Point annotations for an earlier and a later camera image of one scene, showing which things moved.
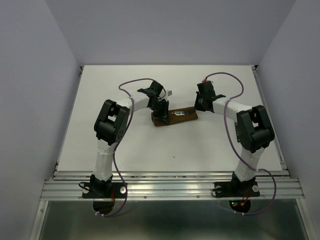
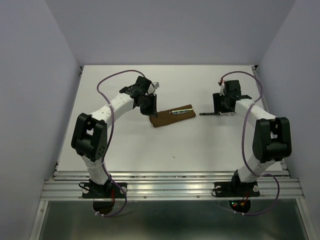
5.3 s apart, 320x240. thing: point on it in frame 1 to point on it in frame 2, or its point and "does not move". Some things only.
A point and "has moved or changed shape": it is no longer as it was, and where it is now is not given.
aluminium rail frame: [179, 186] does not move
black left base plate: [104, 190] does not move
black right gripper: [196, 105] to [217, 107]
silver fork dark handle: [237, 132] to [220, 113]
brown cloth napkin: [177, 115] does not move
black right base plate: [236, 189] does not move
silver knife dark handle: [181, 113] has moved or changed shape
